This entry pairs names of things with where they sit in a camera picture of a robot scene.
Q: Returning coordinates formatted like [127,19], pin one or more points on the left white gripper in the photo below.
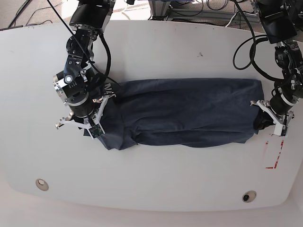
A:
[267,117]

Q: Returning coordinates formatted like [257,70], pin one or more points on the red tape rectangle marking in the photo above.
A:
[273,148]

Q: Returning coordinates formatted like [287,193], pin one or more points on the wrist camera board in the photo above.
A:
[96,131]
[284,132]

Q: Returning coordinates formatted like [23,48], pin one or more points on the left table grommet hole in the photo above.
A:
[42,185]

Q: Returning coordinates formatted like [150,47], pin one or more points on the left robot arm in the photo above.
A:
[279,29]

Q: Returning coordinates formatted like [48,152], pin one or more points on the table grommet hole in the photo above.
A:
[249,196]
[42,185]

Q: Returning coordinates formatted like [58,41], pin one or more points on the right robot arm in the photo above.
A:
[81,86]

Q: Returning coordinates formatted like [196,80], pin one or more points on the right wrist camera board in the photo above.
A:
[96,131]

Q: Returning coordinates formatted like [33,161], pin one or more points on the aluminium frame rail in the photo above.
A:
[202,11]

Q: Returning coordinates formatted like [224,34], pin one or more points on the right table grommet hole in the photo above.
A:
[249,196]

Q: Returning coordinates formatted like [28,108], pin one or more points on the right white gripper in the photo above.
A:
[91,119]

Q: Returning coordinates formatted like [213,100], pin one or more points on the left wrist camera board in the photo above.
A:
[284,132]

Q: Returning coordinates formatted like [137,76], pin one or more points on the dark blue t-shirt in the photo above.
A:
[198,113]

